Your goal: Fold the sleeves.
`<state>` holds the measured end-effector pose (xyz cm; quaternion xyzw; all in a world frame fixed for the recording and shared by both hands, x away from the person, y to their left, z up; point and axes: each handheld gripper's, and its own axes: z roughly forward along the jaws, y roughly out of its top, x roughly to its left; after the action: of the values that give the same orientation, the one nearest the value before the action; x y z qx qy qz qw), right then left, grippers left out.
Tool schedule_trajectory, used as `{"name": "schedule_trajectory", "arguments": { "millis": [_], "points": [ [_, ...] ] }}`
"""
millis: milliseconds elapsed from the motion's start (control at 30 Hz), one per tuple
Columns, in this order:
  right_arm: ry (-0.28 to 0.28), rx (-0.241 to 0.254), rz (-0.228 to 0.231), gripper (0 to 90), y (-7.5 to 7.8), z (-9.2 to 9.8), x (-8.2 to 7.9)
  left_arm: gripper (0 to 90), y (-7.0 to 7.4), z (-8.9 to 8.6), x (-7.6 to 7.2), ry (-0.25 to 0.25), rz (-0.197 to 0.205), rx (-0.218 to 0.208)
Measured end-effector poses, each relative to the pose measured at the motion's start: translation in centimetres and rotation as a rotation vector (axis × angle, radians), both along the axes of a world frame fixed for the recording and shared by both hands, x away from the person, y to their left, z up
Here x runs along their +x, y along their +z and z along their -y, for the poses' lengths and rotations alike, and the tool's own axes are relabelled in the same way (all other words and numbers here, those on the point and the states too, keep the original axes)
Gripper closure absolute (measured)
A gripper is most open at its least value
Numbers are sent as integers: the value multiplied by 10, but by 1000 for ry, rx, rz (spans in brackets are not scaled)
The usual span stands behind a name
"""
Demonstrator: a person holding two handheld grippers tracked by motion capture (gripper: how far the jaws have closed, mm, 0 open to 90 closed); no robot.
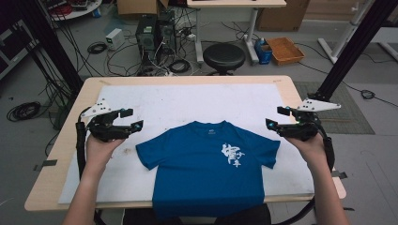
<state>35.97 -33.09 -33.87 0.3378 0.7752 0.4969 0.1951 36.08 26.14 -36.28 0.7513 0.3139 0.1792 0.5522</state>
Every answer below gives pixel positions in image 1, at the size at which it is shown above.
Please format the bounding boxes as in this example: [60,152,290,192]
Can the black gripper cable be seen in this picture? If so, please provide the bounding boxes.
[271,123,336,225]
[74,106,94,182]

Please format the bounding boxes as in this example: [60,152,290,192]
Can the orange cardboard tray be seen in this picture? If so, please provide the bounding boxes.
[266,37,306,67]

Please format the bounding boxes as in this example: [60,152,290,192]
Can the large black cable coil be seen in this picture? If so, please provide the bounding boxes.
[6,100,42,123]

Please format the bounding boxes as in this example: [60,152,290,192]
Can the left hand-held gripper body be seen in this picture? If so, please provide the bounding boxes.
[80,97,133,143]

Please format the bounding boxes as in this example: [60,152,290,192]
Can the black computer tower green label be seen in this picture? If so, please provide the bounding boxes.
[134,13,159,68]

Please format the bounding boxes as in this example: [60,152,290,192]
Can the person's dark trousers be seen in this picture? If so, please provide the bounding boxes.
[122,203,272,225]

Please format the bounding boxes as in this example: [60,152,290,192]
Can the large cardboard box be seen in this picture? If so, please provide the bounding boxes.
[255,0,312,33]

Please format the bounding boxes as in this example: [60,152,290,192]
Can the blue bin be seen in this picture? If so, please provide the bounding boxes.
[253,37,274,66]

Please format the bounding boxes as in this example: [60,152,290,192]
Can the person's right hand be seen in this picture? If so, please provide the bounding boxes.
[283,132,330,173]

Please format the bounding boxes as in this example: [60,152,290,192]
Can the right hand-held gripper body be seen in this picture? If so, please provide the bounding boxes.
[278,97,343,142]

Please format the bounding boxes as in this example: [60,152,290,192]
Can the person's left hand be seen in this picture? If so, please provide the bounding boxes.
[84,134,127,176]

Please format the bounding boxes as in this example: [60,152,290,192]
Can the light wooden table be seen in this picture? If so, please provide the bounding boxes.
[23,74,347,213]

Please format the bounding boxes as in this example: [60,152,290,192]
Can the black round stool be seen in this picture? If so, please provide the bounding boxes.
[202,42,247,76]

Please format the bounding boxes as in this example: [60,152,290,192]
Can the small cardboard box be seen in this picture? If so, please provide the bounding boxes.
[115,0,170,17]

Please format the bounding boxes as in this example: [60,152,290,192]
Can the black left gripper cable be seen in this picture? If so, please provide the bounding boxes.
[74,106,94,182]

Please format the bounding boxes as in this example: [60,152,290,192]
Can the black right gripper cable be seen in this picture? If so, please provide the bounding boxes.
[271,123,336,225]

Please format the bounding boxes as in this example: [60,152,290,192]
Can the white power supply box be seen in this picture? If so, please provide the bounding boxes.
[104,27,126,52]

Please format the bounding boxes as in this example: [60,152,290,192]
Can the blue t-shirt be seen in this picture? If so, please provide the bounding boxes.
[135,120,282,221]

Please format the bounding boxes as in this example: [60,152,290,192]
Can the black metal post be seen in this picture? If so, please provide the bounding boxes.
[307,0,398,103]
[14,0,84,96]

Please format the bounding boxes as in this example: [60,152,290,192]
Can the white desk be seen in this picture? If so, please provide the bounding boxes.
[186,0,287,66]

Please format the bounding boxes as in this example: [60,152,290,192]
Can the grey floor mat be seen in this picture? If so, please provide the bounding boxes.
[294,81,376,136]

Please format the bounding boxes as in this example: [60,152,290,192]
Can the dark equipment rack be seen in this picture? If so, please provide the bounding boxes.
[0,18,39,81]

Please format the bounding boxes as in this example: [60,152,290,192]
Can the white table mat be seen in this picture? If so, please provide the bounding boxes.
[57,82,315,205]

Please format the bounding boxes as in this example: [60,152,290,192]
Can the round white table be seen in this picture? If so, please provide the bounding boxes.
[46,0,104,23]

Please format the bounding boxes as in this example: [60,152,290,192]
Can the white metal stand frame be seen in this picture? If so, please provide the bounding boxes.
[316,0,398,66]

